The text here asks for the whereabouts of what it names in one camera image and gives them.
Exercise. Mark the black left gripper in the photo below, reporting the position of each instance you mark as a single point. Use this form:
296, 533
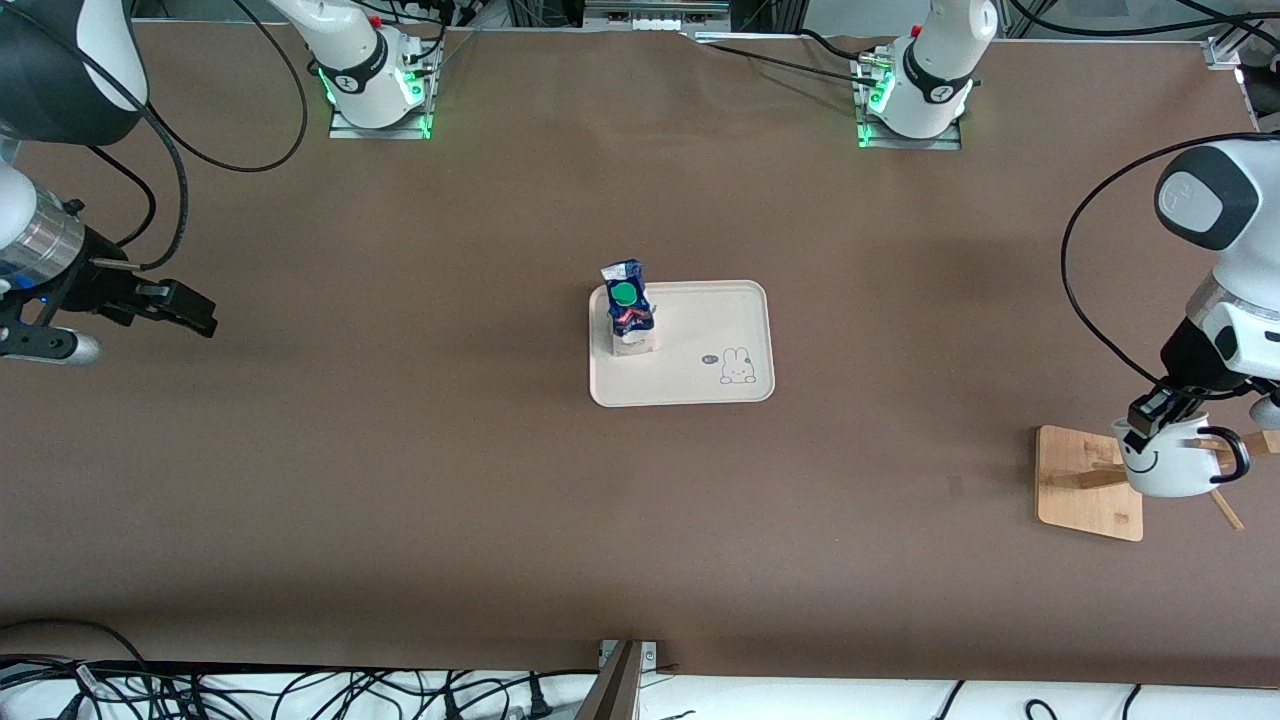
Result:
1186, 362

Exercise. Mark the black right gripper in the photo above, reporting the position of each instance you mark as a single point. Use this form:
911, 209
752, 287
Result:
92, 281

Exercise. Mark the white smiley face cup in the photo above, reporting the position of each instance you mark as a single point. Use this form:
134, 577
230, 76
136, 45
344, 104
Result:
1170, 475

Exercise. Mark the blue white milk carton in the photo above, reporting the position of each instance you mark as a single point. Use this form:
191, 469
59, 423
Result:
630, 320

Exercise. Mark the beige rabbit print tray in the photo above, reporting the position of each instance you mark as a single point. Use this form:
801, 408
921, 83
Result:
700, 345

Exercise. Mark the wooden mug stand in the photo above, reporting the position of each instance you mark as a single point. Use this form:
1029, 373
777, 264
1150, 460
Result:
1085, 500

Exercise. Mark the silver equipment box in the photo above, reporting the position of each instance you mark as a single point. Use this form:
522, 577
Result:
650, 18

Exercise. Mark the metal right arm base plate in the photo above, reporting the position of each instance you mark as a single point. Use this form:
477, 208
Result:
345, 130

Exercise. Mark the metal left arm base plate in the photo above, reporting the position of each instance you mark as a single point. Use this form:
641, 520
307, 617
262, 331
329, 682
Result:
950, 142

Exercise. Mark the aluminium frame profile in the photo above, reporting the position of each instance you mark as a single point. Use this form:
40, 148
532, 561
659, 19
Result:
1222, 50

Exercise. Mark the metal table bracket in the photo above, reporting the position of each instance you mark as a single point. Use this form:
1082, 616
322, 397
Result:
620, 690

